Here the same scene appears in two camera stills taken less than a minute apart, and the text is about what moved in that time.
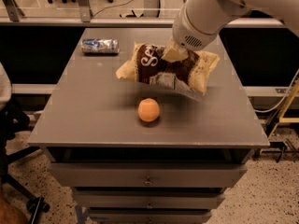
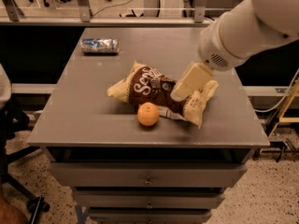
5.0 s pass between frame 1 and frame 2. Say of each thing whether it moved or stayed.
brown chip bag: moved
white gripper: moved
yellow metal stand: stayed
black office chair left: stayed
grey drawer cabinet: stayed
